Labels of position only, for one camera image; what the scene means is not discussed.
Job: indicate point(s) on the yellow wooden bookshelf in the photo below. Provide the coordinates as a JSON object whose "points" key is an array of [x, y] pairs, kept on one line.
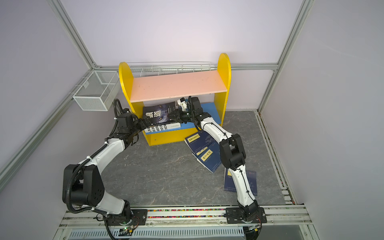
{"points": [[177, 86]]}

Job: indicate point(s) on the dark blue book top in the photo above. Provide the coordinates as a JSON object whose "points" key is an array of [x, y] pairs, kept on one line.
{"points": [[199, 141]]}

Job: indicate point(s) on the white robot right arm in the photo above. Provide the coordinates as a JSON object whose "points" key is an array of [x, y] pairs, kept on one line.
{"points": [[232, 151]]}

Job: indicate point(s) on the dark blue book under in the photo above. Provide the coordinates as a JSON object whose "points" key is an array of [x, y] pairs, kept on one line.
{"points": [[210, 158]]}

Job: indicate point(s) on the white book black text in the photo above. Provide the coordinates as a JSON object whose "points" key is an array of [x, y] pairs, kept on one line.
{"points": [[162, 128]]}

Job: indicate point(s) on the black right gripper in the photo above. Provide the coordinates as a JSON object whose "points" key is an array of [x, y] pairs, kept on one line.
{"points": [[179, 116]]}

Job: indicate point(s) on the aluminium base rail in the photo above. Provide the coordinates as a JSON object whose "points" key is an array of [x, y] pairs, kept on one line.
{"points": [[194, 216]]}

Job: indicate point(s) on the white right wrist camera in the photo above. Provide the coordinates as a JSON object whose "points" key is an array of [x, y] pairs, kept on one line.
{"points": [[183, 104]]}

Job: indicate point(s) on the dark book white characters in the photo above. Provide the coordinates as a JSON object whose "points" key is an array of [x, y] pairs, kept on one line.
{"points": [[159, 114]]}

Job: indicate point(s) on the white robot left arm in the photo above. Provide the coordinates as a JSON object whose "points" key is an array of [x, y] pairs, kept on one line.
{"points": [[83, 187]]}

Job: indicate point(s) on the white mesh basket box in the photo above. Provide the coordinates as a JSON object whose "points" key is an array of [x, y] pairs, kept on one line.
{"points": [[97, 92]]}

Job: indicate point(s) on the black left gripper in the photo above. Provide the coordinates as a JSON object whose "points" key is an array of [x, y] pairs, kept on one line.
{"points": [[141, 123]]}

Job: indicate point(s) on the white vented cable duct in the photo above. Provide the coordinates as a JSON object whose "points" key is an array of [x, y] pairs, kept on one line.
{"points": [[156, 233]]}

